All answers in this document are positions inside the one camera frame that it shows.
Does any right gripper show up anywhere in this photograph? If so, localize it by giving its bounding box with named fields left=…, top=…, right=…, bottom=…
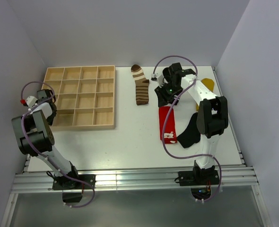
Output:
left=155, top=82, right=183, bottom=108

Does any black sock with white stripes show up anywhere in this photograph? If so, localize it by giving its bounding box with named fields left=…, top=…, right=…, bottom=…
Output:
left=154, top=87, right=182, bottom=107

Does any red sock with white bear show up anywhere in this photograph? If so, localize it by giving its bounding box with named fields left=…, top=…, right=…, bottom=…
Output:
left=158, top=106, right=177, bottom=144

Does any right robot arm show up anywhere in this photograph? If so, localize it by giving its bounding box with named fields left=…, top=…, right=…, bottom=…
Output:
left=155, top=63, right=228, bottom=184

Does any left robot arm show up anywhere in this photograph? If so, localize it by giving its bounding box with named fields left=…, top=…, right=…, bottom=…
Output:
left=11, top=89, right=80, bottom=189

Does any brown striped sock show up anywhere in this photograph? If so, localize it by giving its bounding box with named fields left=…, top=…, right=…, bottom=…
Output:
left=131, top=64, right=149, bottom=105

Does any wooden compartment tray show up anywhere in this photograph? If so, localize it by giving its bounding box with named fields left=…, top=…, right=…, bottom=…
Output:
left=42, top=65, right=115, bottom=131

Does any yellow sock with cartoon face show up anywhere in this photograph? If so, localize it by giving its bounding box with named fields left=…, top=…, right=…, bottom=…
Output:
left=194, top=78, right=215, bottom=112

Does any plain black sock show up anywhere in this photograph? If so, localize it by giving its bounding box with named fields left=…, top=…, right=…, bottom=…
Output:
left=177, top=113, right=201, bottom=148

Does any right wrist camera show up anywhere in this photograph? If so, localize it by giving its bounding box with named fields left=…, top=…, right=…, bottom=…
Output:
left=151, top=73, right=164, bottom=87

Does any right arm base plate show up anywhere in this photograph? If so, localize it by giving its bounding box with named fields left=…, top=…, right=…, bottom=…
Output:
left=174, top=168, right=220, bottom=186

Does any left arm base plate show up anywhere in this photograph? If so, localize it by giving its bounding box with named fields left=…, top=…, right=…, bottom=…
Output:
left=52, top=174, right=96, bottom=191

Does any aluminium mounting rail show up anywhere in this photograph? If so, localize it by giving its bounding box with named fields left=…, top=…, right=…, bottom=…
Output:
left=11, top=165, right=259, bottom=194

